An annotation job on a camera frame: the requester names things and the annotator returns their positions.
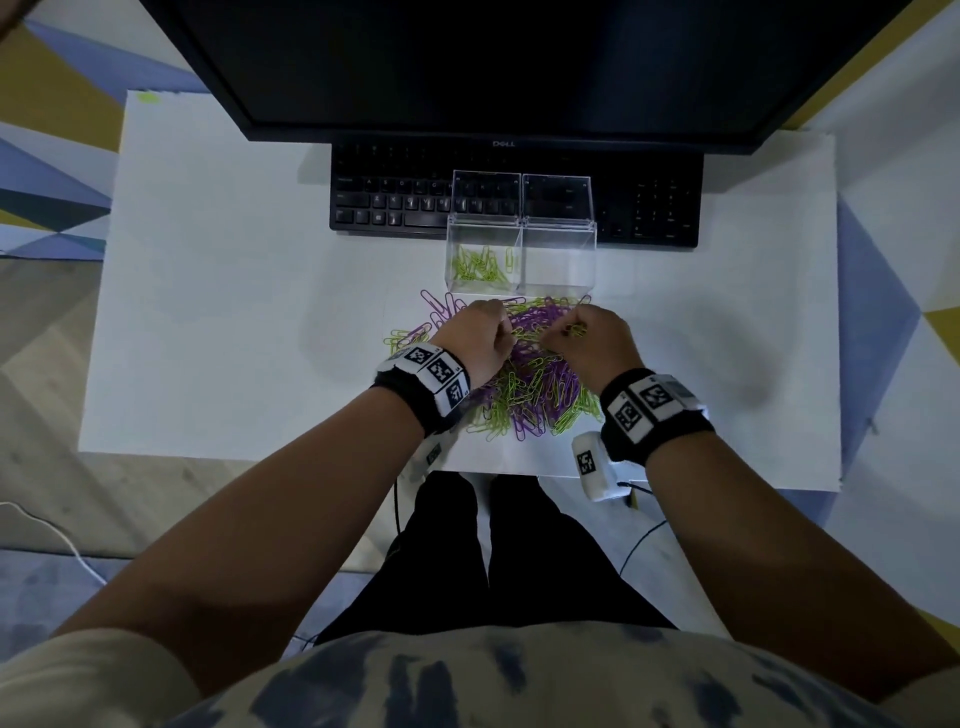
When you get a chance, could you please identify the pile of mixed paper clips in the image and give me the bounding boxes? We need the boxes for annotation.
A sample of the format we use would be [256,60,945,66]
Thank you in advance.
[383,288,605,444]

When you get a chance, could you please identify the person's tie-dye shirt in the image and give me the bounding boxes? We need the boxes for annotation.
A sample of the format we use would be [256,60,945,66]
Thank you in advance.
[0,620,960,728]

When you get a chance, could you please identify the person's black trousers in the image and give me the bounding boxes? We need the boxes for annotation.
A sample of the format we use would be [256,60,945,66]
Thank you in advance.
[313,470,676,646]

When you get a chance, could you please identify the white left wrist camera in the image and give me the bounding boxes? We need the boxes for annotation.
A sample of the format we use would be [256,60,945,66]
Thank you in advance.
[416,434,451,478]

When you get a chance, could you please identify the black wristband with markers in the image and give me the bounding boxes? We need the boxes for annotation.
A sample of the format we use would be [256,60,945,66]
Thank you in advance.
[598,367,715,466]
[372,343,474,439]

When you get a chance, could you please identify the person's right forearm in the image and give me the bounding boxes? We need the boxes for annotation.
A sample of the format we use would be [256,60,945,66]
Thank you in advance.
[644,431,960,703]

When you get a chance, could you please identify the brown wooden board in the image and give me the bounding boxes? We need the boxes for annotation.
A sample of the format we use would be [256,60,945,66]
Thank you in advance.
[0,0,43,35]

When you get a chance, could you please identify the black right wristband with markers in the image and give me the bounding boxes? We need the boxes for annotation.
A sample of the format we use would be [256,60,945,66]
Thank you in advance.
[598,367,715,466]

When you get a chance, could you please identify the person's left hand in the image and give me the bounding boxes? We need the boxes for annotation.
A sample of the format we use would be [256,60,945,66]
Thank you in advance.
[428,299,517,391]

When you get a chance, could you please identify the person's left forearm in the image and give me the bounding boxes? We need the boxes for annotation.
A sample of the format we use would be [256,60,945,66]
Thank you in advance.
[52,386,425,699]

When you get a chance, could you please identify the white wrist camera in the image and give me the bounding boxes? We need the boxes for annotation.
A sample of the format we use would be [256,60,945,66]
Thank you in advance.
[571,431,631,504]
[416,434,451,478]

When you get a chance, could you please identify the black left wristband with markers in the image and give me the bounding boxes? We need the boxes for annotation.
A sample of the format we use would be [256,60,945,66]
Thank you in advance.
[372,343,474,439]

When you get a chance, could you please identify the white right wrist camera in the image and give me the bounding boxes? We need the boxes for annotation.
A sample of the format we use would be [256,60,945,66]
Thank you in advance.
[571,431,631,504]

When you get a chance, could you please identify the black keyboard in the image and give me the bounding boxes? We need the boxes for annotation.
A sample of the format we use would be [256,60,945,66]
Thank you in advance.
[329,142,705,250]

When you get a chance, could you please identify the black right camera cable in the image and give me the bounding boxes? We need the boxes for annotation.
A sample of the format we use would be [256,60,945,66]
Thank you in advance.
[618,483,669,579]

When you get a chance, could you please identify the heap of green paper clips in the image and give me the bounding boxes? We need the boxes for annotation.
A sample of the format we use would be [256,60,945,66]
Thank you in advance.
[451,244,519,285]

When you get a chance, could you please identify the black computer monitor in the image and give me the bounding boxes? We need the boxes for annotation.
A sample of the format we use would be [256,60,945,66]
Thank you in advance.
[138,0,913,157]

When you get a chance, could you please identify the person's right hand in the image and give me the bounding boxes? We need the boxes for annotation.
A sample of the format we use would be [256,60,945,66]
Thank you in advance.
[539,303,645,397]

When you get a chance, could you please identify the white cable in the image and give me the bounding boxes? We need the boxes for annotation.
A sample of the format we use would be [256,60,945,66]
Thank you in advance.
[0,500,108,586]

